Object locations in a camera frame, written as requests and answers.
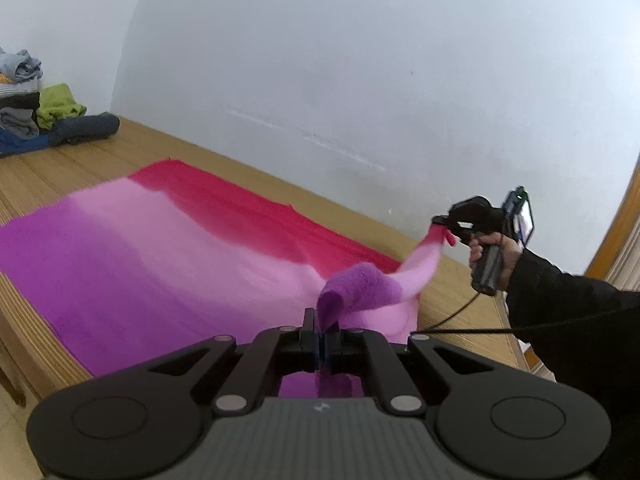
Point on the navy blue folded garment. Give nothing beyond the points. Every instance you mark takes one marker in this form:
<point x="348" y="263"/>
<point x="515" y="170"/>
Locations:
<point x="85" y="127"/>

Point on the wooden window frame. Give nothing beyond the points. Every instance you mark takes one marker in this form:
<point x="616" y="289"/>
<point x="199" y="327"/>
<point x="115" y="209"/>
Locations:
<point x="620" y="220"/>

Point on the person's right hand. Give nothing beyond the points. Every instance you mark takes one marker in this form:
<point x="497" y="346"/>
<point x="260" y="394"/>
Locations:
<point x="510" y="260"/>

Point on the grey folded garment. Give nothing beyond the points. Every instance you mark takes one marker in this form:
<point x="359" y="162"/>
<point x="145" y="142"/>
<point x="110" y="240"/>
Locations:
<point x="20" y="122"/>

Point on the grey striped garment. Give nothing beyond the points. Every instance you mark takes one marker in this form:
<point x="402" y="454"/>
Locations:
<point x="17" y="89"/>

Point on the grey-blue crumpled garment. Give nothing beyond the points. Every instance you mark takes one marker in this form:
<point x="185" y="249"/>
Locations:
<point x="20" y="65"/>

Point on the black folded garment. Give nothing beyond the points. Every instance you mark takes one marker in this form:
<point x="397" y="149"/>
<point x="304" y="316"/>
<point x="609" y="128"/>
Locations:
<point x="20" y="101"/>

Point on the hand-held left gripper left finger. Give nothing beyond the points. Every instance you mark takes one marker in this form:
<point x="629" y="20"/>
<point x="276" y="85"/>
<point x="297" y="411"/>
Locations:
<point x="307" y="345"/>

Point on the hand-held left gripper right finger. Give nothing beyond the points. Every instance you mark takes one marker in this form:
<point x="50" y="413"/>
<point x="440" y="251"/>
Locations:
<point x="332" y="347"/>

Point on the pink purple red gradient towel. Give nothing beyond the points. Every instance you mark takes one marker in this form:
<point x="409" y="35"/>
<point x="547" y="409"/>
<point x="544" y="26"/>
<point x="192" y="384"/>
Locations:
<point x="150" y="260"/>

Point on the person's right forearm black sleeve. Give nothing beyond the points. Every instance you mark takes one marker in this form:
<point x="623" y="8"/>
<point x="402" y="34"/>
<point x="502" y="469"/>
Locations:
<point x="575" y="320"/>

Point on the white curtain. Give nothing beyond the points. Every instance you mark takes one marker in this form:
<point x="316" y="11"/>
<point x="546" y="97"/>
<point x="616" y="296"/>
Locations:
<point x="627" y="265"/>

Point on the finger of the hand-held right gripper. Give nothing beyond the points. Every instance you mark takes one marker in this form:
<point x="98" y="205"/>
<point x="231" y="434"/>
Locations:
<point x="450" y="224"/>

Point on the green garment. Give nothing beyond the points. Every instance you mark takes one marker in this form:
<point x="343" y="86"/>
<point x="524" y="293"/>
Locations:
<point x="57" y="102"/>

